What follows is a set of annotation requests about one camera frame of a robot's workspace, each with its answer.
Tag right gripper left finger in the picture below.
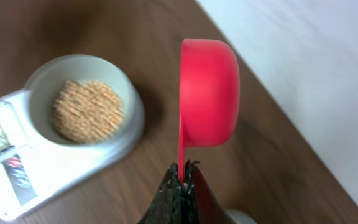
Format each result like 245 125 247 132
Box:
138 163 182 224

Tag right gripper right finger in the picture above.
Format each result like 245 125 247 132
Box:
181 160 234 224

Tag red measuring scoop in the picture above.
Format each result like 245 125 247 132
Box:
178 39 240 182

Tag soybeans in bowl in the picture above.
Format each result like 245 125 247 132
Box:
51 80 125 144

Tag white digital kitchen scale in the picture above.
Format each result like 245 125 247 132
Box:
0 88 145 222

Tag grey round bowl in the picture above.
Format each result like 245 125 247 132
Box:
24 54 138 147

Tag clear plastic container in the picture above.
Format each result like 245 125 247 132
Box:
226 209 257 224

